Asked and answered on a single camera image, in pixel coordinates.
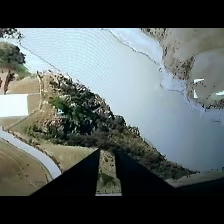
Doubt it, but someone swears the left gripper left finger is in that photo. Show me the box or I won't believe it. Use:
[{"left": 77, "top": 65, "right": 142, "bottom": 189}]
[{"left": 30, "top": 148, "right": 101, "bottom": 197}]

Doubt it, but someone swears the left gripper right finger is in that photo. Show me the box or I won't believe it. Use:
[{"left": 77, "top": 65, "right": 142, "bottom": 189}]
[{"left": 113, "top": 148, "right": 178, "bottom": 197}]

